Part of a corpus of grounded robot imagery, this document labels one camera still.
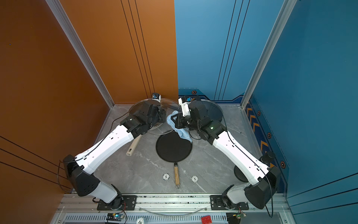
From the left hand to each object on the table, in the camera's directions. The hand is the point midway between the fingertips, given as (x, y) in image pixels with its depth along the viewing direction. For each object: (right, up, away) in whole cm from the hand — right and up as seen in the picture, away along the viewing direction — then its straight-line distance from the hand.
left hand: (163, 108), depth 77 cm
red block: (+23, -55, -8) cm, 60 cm away
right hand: (+6, -5, -7) cm, 10 cm away
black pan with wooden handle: (+5, -26, +17) cm, 31 cm away
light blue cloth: (+11, -12, -12) cm, 21 cm away
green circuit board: (-25, -56, -5) cm, 62 cm away
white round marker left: (+1, -40, +6) cm, 41 cm away
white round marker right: (+18, -41, +5) cm, 45 cm away
